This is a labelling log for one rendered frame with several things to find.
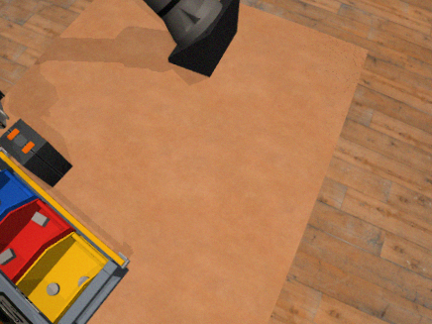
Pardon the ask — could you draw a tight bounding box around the blue open bin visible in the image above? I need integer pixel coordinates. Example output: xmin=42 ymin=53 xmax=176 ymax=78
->
xmin=0 ymin=169 xmax=42 ymax=221

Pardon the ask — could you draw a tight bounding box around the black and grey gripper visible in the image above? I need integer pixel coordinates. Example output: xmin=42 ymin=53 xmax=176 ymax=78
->
xmin=0 ymin=91 xmax=9 ymax=129

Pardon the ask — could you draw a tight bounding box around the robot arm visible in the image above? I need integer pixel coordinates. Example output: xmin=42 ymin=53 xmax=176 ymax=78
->
xmin=143 ymin=0 xmax=222 ymax=48

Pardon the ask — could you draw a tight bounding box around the red bin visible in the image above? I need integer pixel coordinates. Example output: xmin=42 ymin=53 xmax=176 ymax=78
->
xmin=0 ymin=198 xmax=76 ymax=284

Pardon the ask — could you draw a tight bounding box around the yellow bar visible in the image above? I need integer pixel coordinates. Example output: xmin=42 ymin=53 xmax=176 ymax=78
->
xmin=0 ymin=152 xmax=125 ymax=266

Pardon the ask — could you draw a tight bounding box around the grey metal shelf rack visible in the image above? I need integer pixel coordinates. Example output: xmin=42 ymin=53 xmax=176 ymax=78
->
xmin=0 ymin=158 xmax=130 ymax=324

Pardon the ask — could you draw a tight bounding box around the grey disc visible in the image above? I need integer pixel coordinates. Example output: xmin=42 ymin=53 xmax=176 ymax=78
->
xmin=78 ymin=276 xmax=89 ymax=287
xmin=47 ymin=282 xmax=60 ymax=295

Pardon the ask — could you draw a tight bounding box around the yellow open bin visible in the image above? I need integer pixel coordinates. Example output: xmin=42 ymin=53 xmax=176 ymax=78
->
xmin=16 ymin=232 xmax=109 ymax=324

